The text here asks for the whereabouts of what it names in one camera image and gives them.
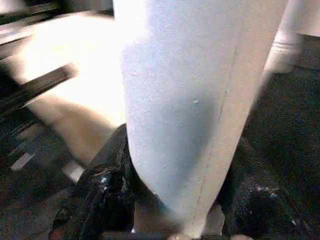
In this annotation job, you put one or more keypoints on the black table mat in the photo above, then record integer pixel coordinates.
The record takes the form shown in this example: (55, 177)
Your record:
(282, 120)

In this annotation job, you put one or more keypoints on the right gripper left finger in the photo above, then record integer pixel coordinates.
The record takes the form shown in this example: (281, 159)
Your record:
(105, 190)

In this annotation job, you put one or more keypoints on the white plastic table top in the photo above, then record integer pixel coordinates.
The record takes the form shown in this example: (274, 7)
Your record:
(75, 87)

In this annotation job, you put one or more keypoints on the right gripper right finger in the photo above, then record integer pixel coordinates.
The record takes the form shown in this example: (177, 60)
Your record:
(262, 205)

